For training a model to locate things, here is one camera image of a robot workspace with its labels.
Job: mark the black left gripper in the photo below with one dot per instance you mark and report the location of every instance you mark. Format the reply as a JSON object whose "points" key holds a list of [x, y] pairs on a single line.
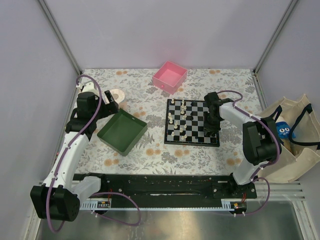
{"points": [[110, 109]]}

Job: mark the pink toilet paper roll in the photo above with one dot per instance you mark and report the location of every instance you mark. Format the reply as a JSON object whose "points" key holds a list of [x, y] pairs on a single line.
{"points": [[119, 97]]}

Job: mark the cream canvas tote bag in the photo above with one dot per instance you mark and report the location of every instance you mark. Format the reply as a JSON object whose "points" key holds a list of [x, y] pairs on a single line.
{"points": [[303, 152]]}

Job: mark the black white chess board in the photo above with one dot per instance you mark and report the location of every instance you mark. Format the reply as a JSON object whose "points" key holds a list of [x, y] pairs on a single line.
{"points": [[184, 124]]}

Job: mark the blue cartoon face package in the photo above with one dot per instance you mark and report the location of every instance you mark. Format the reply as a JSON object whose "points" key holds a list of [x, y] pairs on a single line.
{"points": [[283, 129]]}

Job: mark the pink plastic box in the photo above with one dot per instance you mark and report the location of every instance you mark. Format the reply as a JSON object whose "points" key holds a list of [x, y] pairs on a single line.
{"points": [[169, 77]]}

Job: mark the aluminium rail frame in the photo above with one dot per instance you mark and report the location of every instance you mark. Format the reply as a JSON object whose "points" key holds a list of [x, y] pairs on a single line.
{"points": [[280, 191]]}

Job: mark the green plastic tray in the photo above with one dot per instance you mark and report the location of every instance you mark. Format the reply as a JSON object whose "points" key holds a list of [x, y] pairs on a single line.
{"points": [[122, 132]]}

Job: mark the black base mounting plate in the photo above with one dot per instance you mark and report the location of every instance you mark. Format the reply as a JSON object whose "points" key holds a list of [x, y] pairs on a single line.
{"points": [[171, 191]]}

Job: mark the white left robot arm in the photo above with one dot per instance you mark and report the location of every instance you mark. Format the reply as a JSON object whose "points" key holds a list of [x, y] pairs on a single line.
{"points": [[56, 198]]}

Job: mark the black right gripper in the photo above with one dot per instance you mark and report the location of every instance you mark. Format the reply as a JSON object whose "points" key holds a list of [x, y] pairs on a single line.
{"points": [[214, 129]]}

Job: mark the white slotted cable duct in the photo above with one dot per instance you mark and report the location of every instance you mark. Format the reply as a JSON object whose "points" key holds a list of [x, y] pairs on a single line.
{"points": [[95, 205]]}

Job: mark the floral patterned table mat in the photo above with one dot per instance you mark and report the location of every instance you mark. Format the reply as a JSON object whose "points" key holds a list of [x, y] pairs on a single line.
{"points": [[148, 103]]}

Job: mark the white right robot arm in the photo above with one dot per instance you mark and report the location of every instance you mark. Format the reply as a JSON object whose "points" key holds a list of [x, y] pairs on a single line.
{"points": [[261, 145]]}

